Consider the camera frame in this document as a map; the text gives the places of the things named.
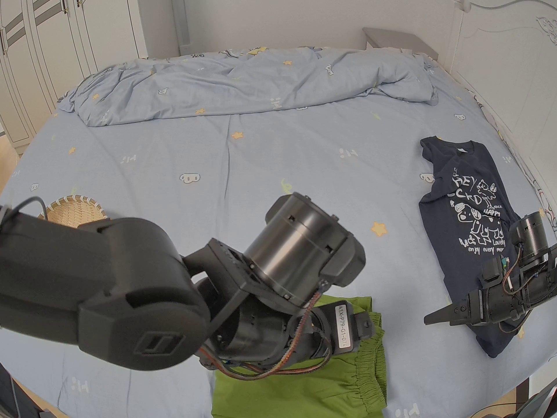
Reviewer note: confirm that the dark blue T-shirt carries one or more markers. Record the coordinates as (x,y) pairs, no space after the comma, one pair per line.
(439,233)

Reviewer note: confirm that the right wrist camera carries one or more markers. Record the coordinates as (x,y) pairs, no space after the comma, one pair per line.
(493,271)

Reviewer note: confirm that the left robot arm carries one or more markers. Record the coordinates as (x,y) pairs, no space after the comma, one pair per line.
(108,277)

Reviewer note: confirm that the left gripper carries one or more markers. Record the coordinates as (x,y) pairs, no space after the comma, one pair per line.
(320,335)

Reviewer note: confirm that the round woven basket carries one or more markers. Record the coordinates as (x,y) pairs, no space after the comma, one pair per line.
(69,209)

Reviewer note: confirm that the bed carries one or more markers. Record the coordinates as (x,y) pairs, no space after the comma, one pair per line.
(261,159)

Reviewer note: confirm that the grey bedside table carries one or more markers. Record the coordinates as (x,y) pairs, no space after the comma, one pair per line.
(396,37)

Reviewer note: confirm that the white wardrobe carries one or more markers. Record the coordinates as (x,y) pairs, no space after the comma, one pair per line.
(65,37)

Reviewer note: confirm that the green shorts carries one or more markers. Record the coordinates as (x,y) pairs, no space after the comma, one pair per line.
(304,390)

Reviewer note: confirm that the pale blue quilt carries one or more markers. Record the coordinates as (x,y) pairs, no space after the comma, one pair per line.
(217,85)

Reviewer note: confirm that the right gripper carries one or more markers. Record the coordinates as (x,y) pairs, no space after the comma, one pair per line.
(496,305)

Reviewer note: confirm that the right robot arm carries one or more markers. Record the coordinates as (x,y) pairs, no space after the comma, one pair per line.
(528,233)

